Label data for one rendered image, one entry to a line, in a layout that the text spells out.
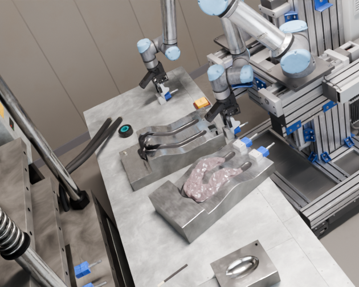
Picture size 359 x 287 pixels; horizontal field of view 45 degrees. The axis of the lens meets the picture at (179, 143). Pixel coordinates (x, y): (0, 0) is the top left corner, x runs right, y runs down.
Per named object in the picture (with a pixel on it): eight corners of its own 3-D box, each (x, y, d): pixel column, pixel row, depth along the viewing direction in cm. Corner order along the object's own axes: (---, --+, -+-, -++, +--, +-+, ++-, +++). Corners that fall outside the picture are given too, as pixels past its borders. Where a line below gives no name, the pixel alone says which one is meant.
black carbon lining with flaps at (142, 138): (198, 120, 221) (192, 106, 215) (209, 137, 209) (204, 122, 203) (137, 150, 219) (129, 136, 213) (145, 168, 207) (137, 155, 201)
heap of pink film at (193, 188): (220, 155, 199) (216, 143, 194) (247, 172, 186) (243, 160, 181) (177, 189, 192) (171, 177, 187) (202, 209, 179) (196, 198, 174)
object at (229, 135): (247, 123, 218) (244, 115, 215) (251, 128, 215) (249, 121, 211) (224, 135, 217) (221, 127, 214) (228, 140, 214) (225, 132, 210)
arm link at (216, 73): (223, 71, 186) (204, 74, 189) (229, 91, 193) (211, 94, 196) (225, 61, 192) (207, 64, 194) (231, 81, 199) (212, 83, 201)
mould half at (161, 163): (207, 119, 231) (200, 99, 222) (227, 146, 211) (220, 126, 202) (122, 160, 228) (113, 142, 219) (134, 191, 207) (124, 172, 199)
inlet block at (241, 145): (255, 135, 206) (252, 127, 203) (262, 139, 203) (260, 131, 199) (235, 151, 202) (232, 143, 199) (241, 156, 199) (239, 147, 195)
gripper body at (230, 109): (241, 114, 205) (235, 94, 198) (225, 122, 205) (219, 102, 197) (234, 106, 211) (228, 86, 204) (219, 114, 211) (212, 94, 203)
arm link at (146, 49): (152, 40, 228) (138, 47, 227) (159, 57, 235) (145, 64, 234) (147, 35, 234) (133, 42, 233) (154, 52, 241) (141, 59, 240)
